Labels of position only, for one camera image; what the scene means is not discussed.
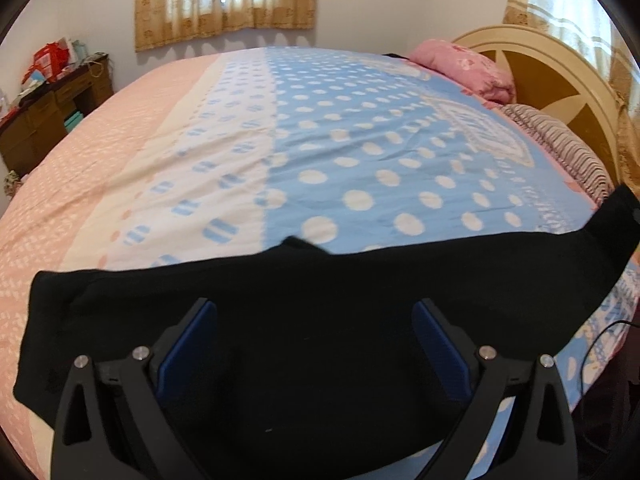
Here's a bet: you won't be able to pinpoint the polka-dot pink blue bedspread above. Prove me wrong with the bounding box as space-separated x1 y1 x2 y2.
0 46 640 480

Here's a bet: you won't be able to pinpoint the patterned gift bag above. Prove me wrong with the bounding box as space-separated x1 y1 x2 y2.
2 170 26 201

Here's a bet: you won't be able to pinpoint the black cable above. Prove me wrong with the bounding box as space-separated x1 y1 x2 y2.
577 319 640 396

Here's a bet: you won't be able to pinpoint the black pants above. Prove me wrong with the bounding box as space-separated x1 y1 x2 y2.
12 182 640 480

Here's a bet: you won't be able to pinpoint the pink printed pillow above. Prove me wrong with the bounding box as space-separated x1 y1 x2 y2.
409 38 517 106

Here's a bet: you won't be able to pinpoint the striped pillow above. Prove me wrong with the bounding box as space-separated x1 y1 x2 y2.
500 103 616 206

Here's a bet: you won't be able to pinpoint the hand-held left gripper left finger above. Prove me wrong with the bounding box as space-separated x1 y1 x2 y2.
50 297 218 480

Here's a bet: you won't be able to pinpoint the brown wooden desk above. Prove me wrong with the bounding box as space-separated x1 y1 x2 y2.
0 52 116 178

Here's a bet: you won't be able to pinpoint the cream wooden headboard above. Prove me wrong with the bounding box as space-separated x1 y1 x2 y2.
450 24 626 186

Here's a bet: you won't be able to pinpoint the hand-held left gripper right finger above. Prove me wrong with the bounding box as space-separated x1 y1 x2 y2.
411 297 578 480

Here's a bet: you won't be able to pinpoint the beige patterned window curtain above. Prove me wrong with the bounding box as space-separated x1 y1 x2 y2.
134 0 318 53
502 0 640 186

